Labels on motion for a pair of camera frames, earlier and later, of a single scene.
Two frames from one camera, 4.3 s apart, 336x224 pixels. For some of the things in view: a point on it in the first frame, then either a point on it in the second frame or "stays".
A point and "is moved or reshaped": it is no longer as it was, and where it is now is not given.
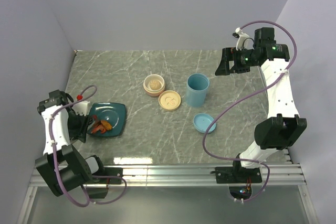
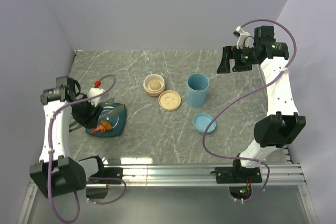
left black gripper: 80,131 -> 90,120
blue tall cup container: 197,84 stays
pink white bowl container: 154,85 stays
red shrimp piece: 100,128 stays
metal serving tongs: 93,119 is moved or reshaped
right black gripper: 229,54 stays
